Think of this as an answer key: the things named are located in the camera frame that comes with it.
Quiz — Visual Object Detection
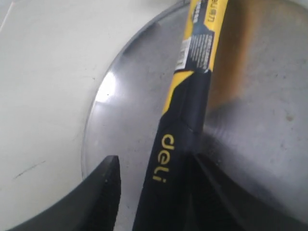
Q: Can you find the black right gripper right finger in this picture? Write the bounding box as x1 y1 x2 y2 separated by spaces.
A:
189 154 308 231

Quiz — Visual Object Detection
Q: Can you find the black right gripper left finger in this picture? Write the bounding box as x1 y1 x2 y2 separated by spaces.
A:
12 155 120 231

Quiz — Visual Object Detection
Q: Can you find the yellow black claw hammer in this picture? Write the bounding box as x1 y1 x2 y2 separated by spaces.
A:
132 0 240 231

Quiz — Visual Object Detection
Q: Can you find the round steel plate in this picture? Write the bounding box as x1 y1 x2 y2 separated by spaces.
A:
82 0 308 231

